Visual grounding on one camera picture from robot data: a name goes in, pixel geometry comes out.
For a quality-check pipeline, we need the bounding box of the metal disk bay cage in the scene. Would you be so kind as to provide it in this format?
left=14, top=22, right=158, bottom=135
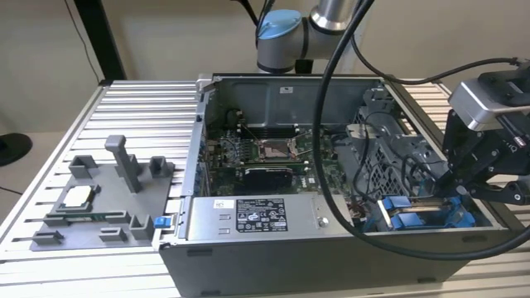
left=345, top=88, right=450, bottom=202

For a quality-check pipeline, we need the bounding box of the metal socket cover frame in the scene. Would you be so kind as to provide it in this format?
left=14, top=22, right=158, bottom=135
left=291, top=132, right=323, bottom=156

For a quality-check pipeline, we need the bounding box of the coloured power wire bundle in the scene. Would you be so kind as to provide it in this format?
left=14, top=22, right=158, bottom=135
left=346, top=200, right=367, bottom=222

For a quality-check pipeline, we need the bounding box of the silver CPU chip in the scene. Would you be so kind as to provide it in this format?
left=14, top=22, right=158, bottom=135
left=60, top=186, right=95, bottom=208

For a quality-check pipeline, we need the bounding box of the green motherboard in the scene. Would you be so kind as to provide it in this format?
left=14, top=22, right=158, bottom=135
left=204, top=122, right=347, bottom=198

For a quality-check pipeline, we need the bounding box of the black disk wire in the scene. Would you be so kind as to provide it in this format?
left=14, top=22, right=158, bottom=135
left=354, top=111, right=409, bottom=202
left=399, top=153, right=446, bottom=199

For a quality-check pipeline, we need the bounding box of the black round stand base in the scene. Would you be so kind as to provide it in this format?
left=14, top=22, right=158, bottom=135
left=0, top=132, right=34, bottom=167

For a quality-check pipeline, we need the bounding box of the green RAM stick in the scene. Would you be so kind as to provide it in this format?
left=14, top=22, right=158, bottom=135
left=47, top=212, right=110, bottom=223

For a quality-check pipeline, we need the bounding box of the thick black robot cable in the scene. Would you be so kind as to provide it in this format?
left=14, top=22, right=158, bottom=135
left=351, top=27, right=522, bottom=85
left=313, top=0, right=530, bottom=261

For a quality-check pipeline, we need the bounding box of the black graphics card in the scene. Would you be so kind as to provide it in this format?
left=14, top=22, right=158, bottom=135
left=243, top=166, right=294, bottom=189

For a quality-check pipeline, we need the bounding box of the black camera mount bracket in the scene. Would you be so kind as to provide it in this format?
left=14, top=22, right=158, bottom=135
left=478, top=57, right=530, bottom=106

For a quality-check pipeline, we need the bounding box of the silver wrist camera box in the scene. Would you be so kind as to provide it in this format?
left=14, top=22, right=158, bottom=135
left=449, top=77, right=530, bottom=132

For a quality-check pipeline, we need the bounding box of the silver power supply unit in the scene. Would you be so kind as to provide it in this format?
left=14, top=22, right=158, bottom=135
left=184, top=195, right=358, bottom=243

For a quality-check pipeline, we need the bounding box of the grey open PC case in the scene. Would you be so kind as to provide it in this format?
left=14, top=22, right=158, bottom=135
left=159, top=73, right=511, bottom=297

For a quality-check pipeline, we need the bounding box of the blue disk carrier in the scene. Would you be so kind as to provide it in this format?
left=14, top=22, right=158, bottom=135
left=383, top=195, right=461, bottom=214
left=390, top=197, right=478, bottom=232

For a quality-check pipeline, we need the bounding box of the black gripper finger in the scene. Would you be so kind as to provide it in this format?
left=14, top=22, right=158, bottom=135
left=431, top=169, right=477, bottom=199
left=467, top=176, right=530, bottom=206

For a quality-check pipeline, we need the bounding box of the black upright post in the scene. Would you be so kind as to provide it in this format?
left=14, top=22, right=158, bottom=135
left=74, top=0, right=128, bottom=81

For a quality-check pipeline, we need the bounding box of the grey parts rack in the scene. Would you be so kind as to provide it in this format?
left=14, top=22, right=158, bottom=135
left=30, top=135, right=178, bottom=251

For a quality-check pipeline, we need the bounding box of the CPU socket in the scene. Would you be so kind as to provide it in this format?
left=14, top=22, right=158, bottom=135
left=256, top=138, right=295, bottom=161

